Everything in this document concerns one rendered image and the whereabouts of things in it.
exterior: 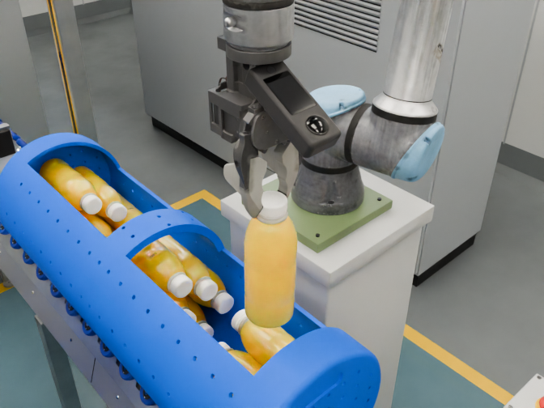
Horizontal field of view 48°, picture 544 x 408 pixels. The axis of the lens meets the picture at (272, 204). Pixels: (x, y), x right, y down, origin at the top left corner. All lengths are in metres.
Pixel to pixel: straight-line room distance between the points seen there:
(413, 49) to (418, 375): 1.66
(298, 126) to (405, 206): 0.71
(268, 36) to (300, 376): 0.44
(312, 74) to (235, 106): 2.07
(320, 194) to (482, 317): 1.70
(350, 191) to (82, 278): 0.53
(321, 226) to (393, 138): 0.23
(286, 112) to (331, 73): 2.03
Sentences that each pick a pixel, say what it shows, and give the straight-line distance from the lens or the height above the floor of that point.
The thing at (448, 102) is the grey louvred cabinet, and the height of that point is 0.92.
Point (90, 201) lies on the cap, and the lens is 1.33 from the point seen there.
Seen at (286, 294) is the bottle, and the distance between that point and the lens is 0.82.
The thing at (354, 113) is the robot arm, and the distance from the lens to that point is 1.14.
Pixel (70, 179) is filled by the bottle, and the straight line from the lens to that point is 1.38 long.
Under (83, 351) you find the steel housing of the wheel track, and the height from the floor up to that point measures 0.89.
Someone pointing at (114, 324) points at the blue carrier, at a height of 1.14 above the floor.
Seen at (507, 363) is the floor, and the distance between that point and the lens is 2.65.
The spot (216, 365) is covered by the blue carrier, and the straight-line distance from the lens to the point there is 0.90.
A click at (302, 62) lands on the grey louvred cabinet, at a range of 2.78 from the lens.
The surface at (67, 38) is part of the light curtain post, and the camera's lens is 2.04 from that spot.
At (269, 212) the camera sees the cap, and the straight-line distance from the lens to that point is 0.75.
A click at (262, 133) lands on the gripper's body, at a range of 0.69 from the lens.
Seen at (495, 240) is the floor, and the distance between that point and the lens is 3.26.
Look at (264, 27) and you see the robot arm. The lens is 0.64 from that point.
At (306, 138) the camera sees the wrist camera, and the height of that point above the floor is 1.58.
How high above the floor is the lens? 1.88
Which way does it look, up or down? 35 degrees down
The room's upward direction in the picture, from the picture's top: straight up
